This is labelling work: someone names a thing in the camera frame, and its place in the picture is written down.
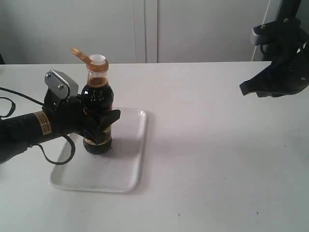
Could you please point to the white plastic tray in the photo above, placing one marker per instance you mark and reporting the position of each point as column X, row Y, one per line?
column 116, row 171

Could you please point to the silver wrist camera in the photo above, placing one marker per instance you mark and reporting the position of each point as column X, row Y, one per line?
column 274, row 31
column 61, row 84

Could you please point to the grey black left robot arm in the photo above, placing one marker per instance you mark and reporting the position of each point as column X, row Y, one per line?
column 19, row 133

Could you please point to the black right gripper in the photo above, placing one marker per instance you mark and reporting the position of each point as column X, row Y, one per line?
column 289, row 74

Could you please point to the dark vertical post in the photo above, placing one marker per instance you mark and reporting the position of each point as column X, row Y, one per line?
column 286, row 9

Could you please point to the dark soy sauce bottle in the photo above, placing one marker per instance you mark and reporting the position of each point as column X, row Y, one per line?
column 97, row 97

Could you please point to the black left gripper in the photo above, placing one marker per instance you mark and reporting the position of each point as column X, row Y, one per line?
column 68, row 116

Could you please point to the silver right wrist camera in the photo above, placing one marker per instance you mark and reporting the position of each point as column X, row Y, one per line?
column 274, row 31

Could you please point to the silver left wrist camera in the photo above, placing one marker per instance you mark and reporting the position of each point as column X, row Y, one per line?
column 61, row 84

